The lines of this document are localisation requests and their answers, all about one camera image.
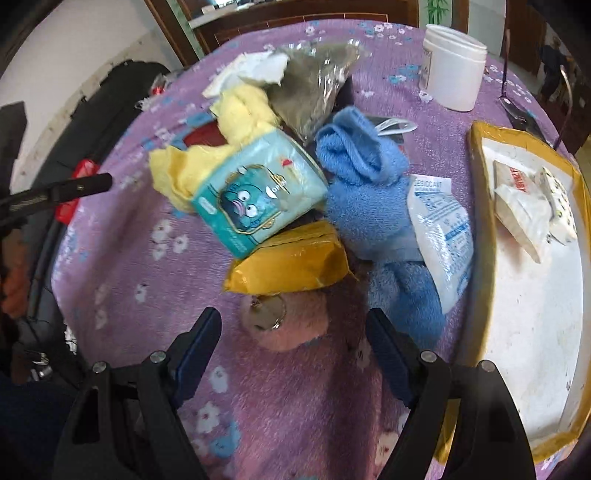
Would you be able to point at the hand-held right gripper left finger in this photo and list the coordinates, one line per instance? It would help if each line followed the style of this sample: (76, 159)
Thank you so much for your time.
(196, 364)

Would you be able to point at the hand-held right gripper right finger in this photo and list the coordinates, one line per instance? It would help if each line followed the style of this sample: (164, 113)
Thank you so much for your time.
(392, 364)

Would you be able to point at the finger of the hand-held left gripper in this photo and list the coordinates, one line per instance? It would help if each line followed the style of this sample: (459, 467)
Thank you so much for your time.
(69, 188)

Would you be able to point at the pink plush toy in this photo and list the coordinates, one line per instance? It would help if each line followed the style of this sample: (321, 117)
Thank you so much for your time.
(295, 327)

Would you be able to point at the yellow cloth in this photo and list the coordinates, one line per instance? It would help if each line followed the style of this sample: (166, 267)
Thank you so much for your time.
(184, 170)

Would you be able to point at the white desiccant packet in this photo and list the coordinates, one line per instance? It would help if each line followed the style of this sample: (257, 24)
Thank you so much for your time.
(443, 240)

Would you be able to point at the yellow plastic packet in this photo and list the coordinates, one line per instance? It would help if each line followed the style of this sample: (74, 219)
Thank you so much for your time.
(286, 263)

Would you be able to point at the yellow cardboard box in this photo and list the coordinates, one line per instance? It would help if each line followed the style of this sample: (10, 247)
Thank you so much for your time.
(531, 323)

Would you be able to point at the teal wet wipes pack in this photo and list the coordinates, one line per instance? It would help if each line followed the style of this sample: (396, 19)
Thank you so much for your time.
(249, 198)

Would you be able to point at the light blue towel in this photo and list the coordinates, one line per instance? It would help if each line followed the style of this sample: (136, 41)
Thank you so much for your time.
(360, 175)

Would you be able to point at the white towel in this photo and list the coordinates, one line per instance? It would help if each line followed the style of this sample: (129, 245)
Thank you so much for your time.
(249, 69)

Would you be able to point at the grey towel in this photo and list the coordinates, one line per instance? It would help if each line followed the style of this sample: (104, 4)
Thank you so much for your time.
(309, 87)

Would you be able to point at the person's left hand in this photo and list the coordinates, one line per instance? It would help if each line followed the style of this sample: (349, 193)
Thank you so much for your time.
(14, 290)

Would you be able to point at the red plastic bag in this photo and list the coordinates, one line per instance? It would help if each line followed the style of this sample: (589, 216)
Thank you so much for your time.
(85, 168)

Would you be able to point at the purple floral tablecloth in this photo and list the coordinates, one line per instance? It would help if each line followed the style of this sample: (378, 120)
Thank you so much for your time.
(138, 258)

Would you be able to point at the black chair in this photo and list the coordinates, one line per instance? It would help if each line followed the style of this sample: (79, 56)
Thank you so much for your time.
(120, 87)

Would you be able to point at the plain white packet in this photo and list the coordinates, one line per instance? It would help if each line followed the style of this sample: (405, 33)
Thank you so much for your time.
(524, 221)

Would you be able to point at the white packet red print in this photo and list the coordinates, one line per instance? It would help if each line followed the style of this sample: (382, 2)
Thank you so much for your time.
(515, 177)

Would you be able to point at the spotted white pouch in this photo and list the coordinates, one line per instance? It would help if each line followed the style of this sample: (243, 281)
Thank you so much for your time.
(561, 207)

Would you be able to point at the white plastic jar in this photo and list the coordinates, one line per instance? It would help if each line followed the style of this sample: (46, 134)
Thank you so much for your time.
(450, 74)

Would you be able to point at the purple eyeglasses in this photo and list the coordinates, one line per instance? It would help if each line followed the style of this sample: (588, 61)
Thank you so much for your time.
(506, 69)

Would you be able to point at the bamboo print panel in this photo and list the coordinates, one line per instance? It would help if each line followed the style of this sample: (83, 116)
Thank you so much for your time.
(436, 9)

